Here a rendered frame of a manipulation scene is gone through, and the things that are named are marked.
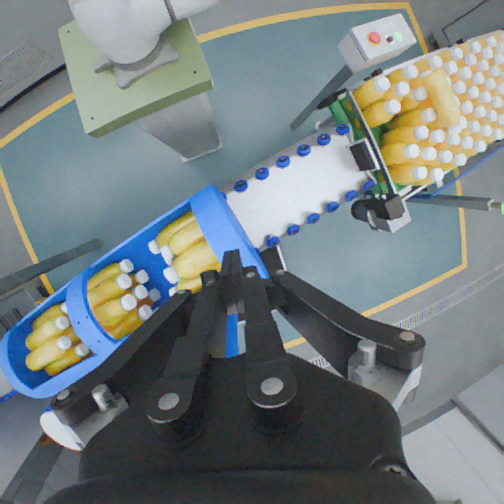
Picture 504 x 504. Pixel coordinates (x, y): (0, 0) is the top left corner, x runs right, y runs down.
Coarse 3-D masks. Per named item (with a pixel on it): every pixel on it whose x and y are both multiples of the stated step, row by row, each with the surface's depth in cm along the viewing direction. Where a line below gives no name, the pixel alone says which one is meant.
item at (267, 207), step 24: (336, 144) 73; (288, 168) 74; (312, 168) 74; (336, 168) 75; (264, 192) 75; (288, 192) 76; (312, 192) 76; (336, 192) 77; (240, 216) 76; (264, 216) 77; (288, 216) 78; (264, 240) 79; (0, 384) 85
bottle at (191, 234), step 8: (192, 224) 57; (176, 232) 58; (184, 232) 56; (192, 232) 56; (200, 232) 56; (176, 240) 56; (184, 240) 56; (192, 240) 56; (200, 240) 57; (168, 248) 58; (176, 248) 57; (184, 248) 57
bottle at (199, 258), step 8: (192, 248) 54; (200, 248) 53; (208, 248) 53; (184, 256) 54; (192, 256) 53; (200, 256) 53; (208, 256) 53; (176, 264) 54; (184, 264) 53; (192, 264) 53; (200, 264) 53; (208, 264) 54; (216, 264) 55; (176, 272) 54; (184, 272) 53; (192, 272) 54; (200, 272) 55
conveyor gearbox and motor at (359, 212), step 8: (360, 200) 113; (352, 208) 116; (360, 208) 110; (360, 216) 112; (368, 216) 100; (408, 216) 88; (376, 224) 99; (384, 224) 92; (392, 224) 89; (400, 224) 89; (392, 232) 90
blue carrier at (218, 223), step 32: (160, 224) 63; (224, 224) 47; (128, 256) 68; (160, 256) 73; (256, 256) 56; (64, 288) 59; (160, 288) 76; (32, 320) 68; (96, 320) 50; (0, 352) 53; (96, 352) 51; (32, 384) 58; (64, 384) 56
